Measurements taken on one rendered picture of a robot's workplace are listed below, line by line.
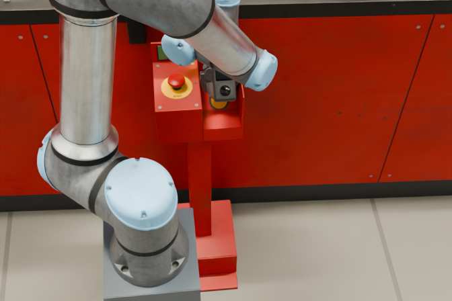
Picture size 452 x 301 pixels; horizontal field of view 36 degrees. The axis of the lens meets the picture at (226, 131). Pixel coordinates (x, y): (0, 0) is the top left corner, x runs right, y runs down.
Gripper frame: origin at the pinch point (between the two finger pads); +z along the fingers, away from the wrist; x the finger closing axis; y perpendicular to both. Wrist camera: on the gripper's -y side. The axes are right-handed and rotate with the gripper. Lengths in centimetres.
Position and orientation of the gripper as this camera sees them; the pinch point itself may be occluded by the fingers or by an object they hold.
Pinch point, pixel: (219, 99)
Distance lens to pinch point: 162.8
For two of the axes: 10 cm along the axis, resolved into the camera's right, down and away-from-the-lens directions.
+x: -9.9, 0.7, -0.7
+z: -0.2, 5.5, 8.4
